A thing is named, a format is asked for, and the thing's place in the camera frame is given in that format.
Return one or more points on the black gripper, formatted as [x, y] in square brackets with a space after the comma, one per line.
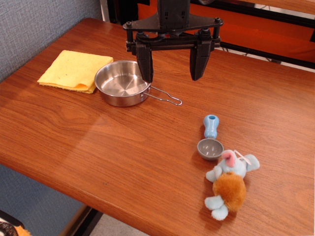
[172, 27]

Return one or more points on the stainless steel pot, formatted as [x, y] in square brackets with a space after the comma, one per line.
[121, 85]

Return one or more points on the yellow folded cloth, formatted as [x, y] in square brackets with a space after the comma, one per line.
[74, 71]

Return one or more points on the blue and orange plush toy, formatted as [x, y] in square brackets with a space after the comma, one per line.
[229, 187]

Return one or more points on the orange fuzzy object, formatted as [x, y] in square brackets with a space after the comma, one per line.
[7, 229]

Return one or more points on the blue handled grey scoop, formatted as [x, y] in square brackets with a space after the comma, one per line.
[210, 148]

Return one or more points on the orange panel black frame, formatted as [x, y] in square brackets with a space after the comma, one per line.
[249, 27]

